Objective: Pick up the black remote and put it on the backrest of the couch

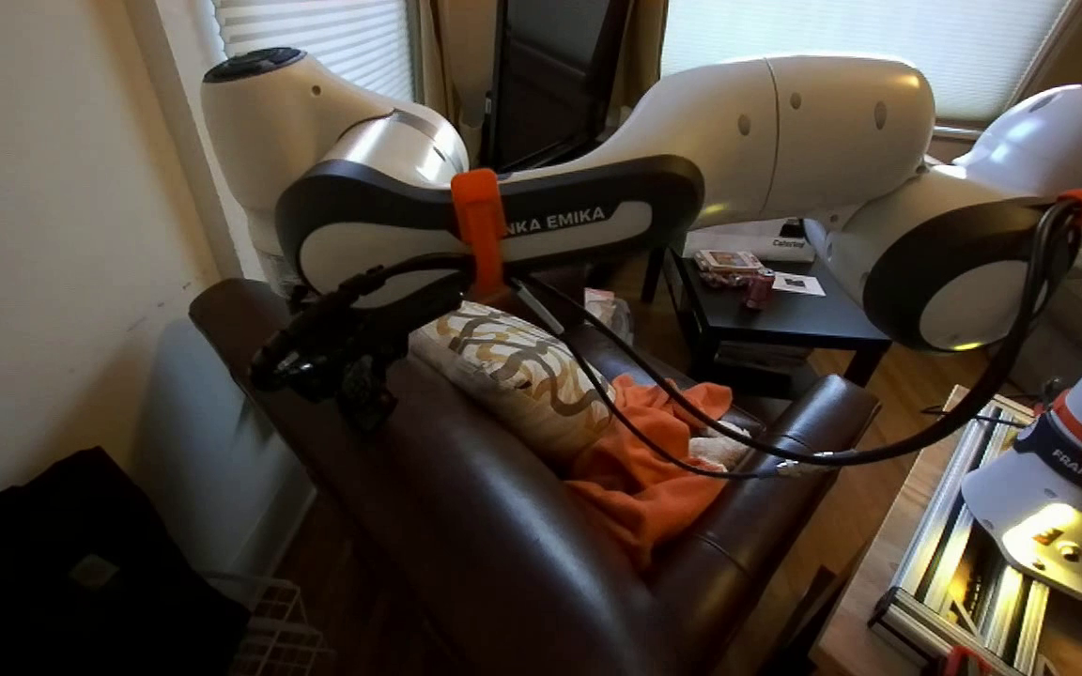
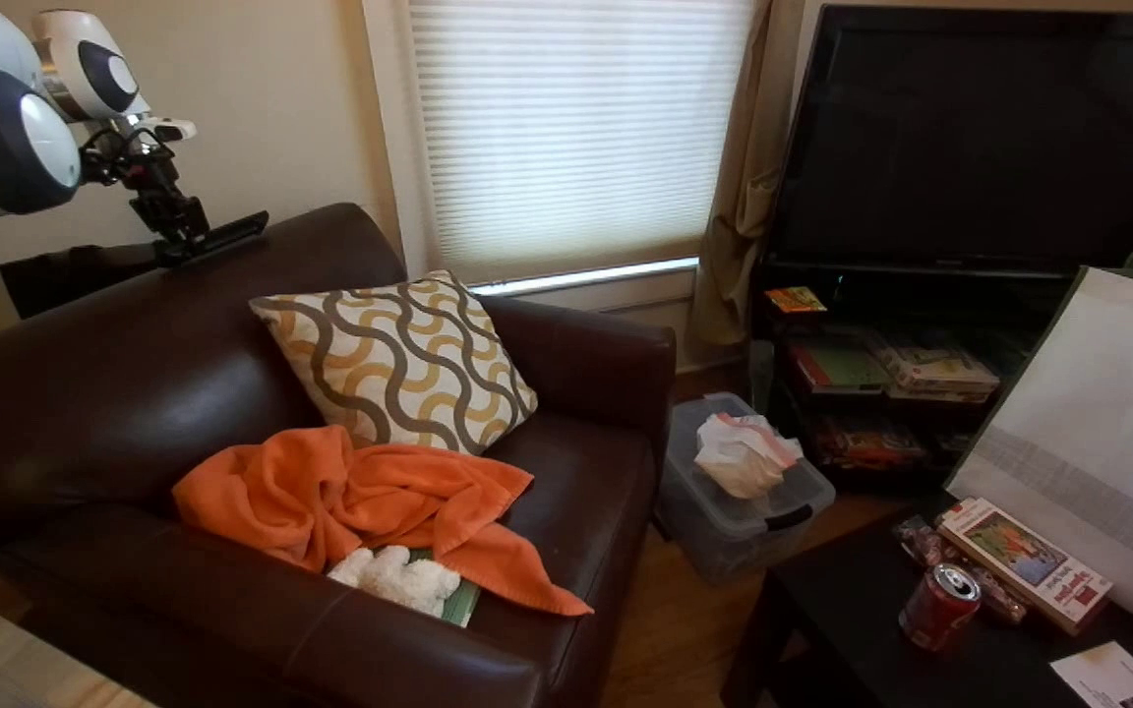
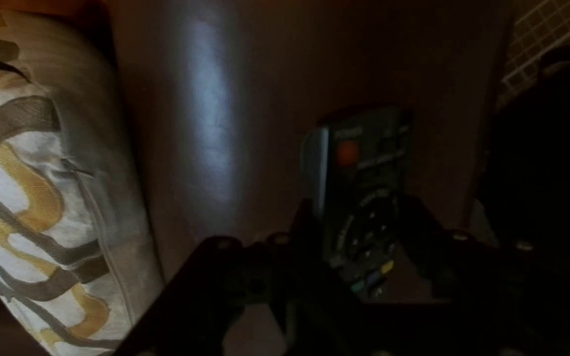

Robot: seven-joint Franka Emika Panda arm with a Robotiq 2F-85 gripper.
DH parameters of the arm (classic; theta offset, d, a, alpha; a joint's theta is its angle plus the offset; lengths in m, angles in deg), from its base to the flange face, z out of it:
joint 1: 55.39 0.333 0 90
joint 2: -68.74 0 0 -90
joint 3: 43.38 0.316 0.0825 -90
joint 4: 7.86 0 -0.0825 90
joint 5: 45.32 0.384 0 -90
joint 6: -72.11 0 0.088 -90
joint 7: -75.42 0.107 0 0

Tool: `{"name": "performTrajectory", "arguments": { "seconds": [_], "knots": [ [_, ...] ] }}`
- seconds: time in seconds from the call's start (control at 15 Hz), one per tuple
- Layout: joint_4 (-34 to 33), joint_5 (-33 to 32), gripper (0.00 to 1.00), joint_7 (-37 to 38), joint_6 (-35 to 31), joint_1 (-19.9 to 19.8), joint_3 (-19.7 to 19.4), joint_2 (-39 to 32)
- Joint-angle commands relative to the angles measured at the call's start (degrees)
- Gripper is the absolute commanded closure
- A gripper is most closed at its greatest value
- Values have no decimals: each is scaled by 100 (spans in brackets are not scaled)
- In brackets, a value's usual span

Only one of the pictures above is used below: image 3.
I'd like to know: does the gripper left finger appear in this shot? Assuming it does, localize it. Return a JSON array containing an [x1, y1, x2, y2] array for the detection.
[[113, 197, 365, 356]]

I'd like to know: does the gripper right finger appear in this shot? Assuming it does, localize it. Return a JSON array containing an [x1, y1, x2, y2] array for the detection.
[[397, 194, 570, 356]]

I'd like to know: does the black remote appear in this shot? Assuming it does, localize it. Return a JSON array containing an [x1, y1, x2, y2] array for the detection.
[[301, 105, 412, 302]]

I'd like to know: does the brown leather couch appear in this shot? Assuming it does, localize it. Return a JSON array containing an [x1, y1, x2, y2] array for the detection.
[[0, 0, 518, 356]]

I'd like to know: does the black bulky object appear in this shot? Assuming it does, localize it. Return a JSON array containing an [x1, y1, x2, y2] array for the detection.
[[477, 44, 570, 250]]

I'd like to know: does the white gold grey patterned pillow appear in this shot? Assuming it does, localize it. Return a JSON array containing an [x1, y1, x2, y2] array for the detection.
[[0, 7, 165, 356]]

